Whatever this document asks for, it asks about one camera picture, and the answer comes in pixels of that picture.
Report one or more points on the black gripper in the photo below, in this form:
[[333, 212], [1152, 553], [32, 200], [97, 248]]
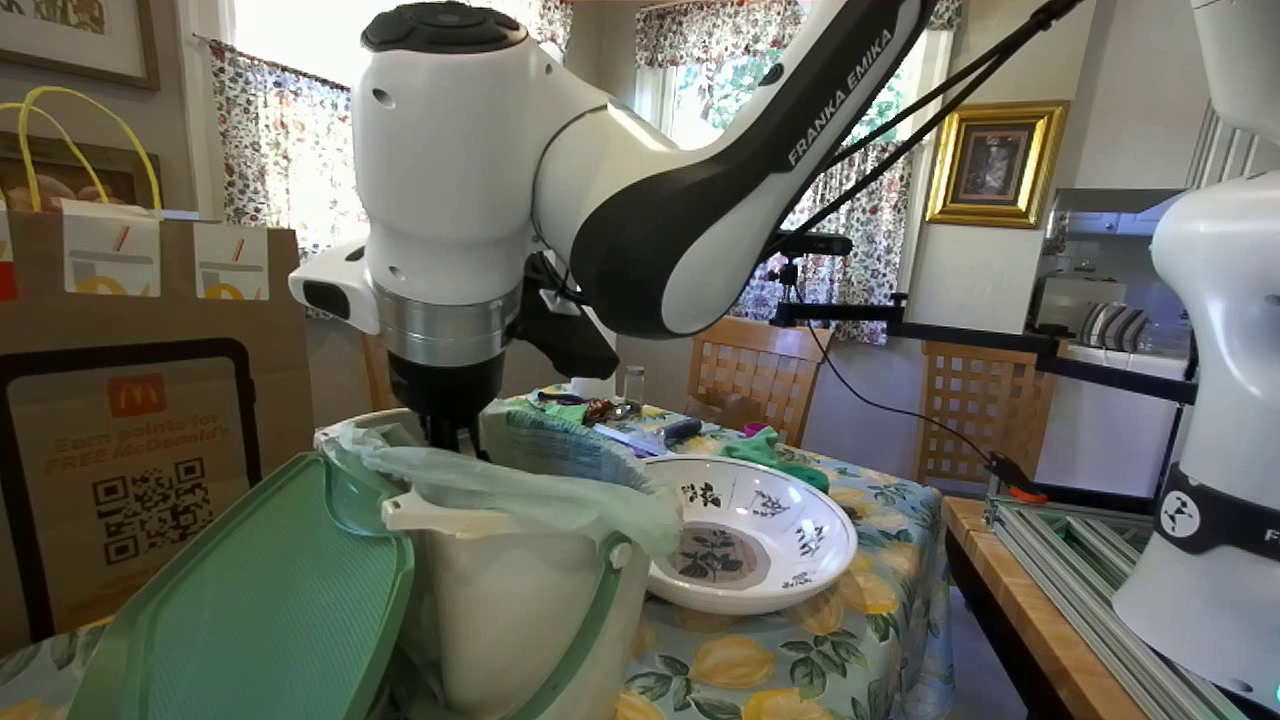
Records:
[[446, 384]]

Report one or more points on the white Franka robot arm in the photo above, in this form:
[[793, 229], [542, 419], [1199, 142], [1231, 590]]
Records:
[[454, 174]]

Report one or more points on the white compost bin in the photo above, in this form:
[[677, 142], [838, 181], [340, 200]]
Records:
[[505, 615]]

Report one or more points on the green bin lid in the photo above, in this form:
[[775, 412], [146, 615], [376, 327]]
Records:
[[243, 615]]

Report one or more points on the green folded plastic bags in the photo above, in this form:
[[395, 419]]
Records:
[[562, 447]]

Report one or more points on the small colourful pens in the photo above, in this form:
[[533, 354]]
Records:
[[595, 406]]

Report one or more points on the brown bag white label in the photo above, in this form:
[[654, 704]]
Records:
[[228, 261]]

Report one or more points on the floral curtain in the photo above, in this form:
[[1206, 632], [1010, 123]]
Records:
[[286, 145], [694, 52]]

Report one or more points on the wooden lattice chair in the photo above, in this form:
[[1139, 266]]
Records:
[[746, 373], [982, 400]]

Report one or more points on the brown bag with QR print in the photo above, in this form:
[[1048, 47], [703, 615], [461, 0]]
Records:
[[146, 321]]

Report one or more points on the green crumpled plastic piece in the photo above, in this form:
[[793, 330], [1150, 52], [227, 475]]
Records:
[[783, 462]]

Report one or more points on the white patterned bowl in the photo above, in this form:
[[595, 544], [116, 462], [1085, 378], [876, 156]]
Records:
[[785, 532]]

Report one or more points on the gold framed picture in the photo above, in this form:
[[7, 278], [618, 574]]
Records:
[[993, 162]]

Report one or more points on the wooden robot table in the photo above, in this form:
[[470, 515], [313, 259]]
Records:
[[1026, 625]]

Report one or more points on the white kitchen appliance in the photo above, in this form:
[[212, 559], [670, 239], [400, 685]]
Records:
[[1106, 427]]

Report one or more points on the dish rack with plates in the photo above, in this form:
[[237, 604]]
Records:
[[1123, 330]]

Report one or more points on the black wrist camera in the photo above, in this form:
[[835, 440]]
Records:
[[567, 327]]

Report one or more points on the black stereo camera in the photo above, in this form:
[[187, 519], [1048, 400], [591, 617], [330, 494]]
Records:
[[806, 246]]

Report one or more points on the dark framed wall picture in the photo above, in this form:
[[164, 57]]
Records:
[[40, 174]]

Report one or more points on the light framed wall picture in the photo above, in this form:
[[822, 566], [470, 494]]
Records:
[[67, 42]]

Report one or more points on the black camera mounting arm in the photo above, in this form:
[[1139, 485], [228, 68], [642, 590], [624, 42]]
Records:
[[961, 330]]

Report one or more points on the aluminium rail base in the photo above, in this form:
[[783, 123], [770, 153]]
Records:
[[1094, 584]]

